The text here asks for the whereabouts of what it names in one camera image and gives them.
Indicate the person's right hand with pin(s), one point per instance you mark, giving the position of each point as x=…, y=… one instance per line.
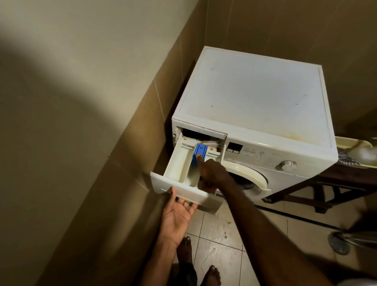
x=212, y=173

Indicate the person's left hand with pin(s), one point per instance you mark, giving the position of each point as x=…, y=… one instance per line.
x=176, y=218

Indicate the white detergent drawer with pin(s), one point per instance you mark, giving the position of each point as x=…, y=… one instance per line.
x=179, y=165

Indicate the white washing machine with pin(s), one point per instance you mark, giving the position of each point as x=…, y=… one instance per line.
x=250, y=88

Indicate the person's left forearm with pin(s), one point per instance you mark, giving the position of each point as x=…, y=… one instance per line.
x=159, y=265

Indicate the person's right forearm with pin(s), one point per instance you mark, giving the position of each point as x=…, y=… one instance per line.
x=265, y=235

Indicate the person's left foot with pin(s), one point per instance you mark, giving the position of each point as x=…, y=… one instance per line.
x=184, y=250

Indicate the person's foot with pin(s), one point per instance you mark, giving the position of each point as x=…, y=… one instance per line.
x=210, y=277
x=184, y=250

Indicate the person's black shorts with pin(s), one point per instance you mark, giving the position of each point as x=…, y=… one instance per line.
x=187, y=277

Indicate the person's right foot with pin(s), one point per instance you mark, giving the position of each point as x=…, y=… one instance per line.
x=210, y=277

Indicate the checkered cloth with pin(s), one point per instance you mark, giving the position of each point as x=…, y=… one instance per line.
x=344, y=157

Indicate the cream plastic tray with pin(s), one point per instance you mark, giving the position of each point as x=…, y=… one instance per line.
x=347, y=143

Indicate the round metal floor drain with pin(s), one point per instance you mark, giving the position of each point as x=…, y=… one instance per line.
x=338, y=244

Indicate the white spray bottle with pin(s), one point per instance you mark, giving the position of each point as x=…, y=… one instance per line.
x=365, y=154

